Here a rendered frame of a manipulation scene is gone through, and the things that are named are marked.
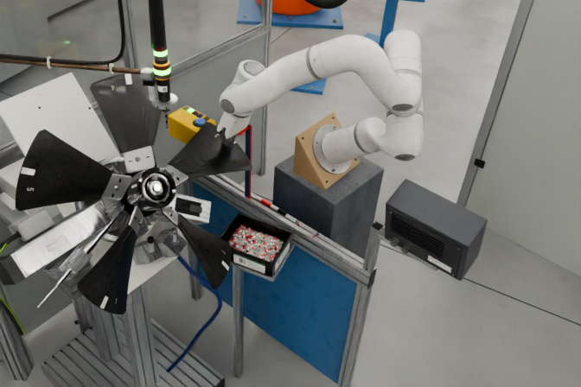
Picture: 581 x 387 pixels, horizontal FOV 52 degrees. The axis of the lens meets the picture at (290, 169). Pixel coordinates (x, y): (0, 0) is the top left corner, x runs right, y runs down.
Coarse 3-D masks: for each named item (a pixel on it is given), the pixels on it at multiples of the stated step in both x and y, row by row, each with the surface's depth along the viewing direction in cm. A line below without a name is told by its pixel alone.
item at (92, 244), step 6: (120, 210) 175; (108, 228) 171; (102, 234) 169; (96, 240) 168; (90, 246) 166; (90, 252) 166; (66, 270) 162; (72, 270) 162; (66, 276) 161; (60, 282) 160; (54, 288) 159; (48, 294) 158
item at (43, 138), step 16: (32, 144) 150; (48, 144) 152; (64, 144) 154; (32, 160) 151; (48, 160) 153; (64, 160) 155; (80, 160) 157; (32, 176) 153; (48, 176) 155; (64, 176) 157; (80, 176) 159; (96, 176) 161; (16, 192) 152; (48, 192) 157; (64, 192) 160; (80, 192) 162; (96, 192) 165; (16, 208) 154; (32, 208) 157
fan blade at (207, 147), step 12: (204, 132) 194; (192, 144) 190; (204, 144) 190; (216, 144) 191; (180, 156) 185; (192, 156) 185; (204, 156) 186; (216, 156) 187; (228, 156) 189; (240, 156) 191; (180, 168) 181; (192, 168) 181; (204, 168) 183; (216, 168) 184; (228, 168) 186; (240, 168) 188
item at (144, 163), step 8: (128, 152) 174; (136, 152) 173; (144, 152) 173; (152, 152) 172; (128, 160) 174; (144, 160) 173; (152, 160) 172; (128, 168) 173; (136, 168) 173; (144, 168) 172
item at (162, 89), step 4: (156, 80) 157; (160, 80) 157; (164, 80) 157; (168, 80) 158; (156, 84) 158; (160, 84) 157; (164, 84) 157; (168, 84) 158; (160, 88) 158; (164, 88) 158; (168, 88) 159; (160, 92) 159; (164, 92) 159; (168, 92) 160; (160, 96) 160; (164, 96) 160; (168, 96) 160; (160, 100) 161; (164, 100) 161; (168, 100) 161
